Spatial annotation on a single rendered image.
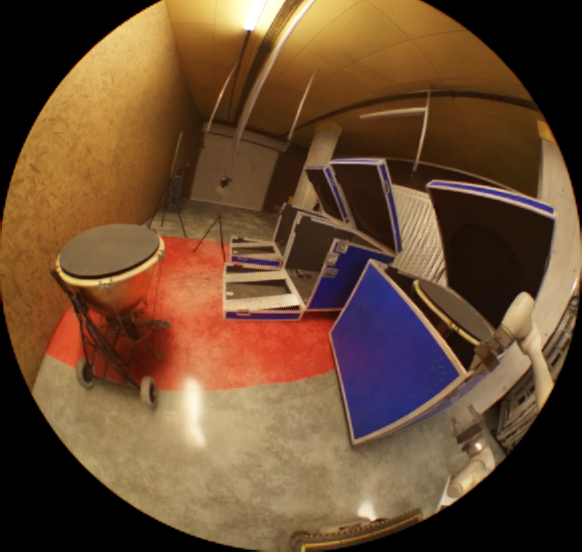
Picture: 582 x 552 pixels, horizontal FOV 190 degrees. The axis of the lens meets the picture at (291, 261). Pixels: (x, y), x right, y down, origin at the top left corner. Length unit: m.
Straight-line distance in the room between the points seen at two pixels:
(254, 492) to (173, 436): 0.54
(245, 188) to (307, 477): 7.40
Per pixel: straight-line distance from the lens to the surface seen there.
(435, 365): 0.84
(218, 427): 1.25
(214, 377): 1.36
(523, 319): 0.81
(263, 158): 7.26
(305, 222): 2.29
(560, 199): 2.38
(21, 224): 1.71
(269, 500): 1.28
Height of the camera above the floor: 1.23
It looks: 22 degrees down
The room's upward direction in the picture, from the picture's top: 19 degrees clockwise
